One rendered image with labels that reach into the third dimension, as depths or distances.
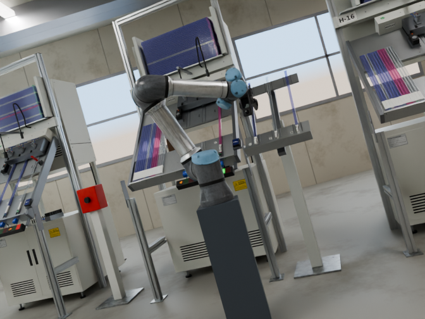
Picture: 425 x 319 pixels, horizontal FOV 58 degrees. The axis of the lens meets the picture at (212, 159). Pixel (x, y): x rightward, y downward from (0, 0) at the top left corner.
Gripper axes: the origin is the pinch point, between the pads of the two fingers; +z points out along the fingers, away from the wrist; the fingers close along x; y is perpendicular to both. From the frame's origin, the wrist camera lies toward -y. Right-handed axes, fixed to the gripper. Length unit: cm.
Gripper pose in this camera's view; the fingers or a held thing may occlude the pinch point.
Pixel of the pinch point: (252, 111)
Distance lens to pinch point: 216.5
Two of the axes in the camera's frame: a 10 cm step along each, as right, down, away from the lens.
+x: -9.3, 2.5, 2.9
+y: -1.1, -9.0, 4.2
